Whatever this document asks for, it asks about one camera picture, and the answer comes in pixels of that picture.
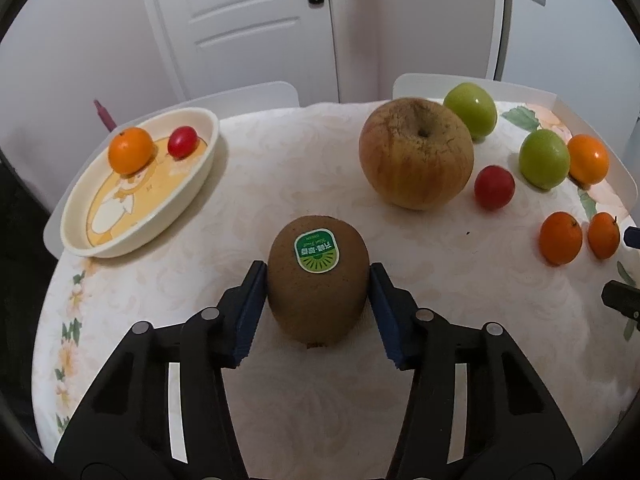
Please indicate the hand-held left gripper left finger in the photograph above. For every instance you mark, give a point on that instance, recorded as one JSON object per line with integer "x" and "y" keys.
{"x": 252, "y": 305}

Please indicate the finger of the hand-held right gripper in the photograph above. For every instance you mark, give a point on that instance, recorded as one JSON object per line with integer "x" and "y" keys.
{"x": 633, "y": 237}
{"x": 622, "y": 305}

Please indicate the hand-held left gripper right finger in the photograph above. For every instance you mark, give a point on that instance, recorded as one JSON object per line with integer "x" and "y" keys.
{"x": 382, "y": 310}

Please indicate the small orange tangerine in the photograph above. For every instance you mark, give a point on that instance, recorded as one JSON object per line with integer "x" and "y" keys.
{"x": 604, "y": 236}

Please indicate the brown kiwi with green sticker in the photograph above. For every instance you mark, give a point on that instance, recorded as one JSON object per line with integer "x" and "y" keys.
{"x": 320, "y": 305}

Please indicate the green apple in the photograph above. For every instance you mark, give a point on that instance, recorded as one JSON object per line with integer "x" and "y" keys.
{"x": 544, "y": 160}
{"x": 472, "y": 107}

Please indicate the red plum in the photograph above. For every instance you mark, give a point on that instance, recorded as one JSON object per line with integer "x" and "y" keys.
{"x": 182, "y": 142}
{"x": 495, "y": 187}

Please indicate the large yellow-red apple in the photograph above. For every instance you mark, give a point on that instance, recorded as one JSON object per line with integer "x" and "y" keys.
{"x": 415, "y": 155}

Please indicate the cream oval dish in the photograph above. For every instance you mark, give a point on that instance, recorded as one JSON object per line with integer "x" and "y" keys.
{"x": 125, "y": 210}

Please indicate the white sliding door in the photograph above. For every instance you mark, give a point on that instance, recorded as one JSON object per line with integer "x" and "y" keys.
{"x": 575, "y": 35}

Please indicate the maroon pointed object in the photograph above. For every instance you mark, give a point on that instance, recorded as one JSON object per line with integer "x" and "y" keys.
{"x": 104, "y": 115}

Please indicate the white panelled door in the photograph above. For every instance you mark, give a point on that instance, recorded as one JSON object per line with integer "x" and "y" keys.
{"x": 240, "y": 30}

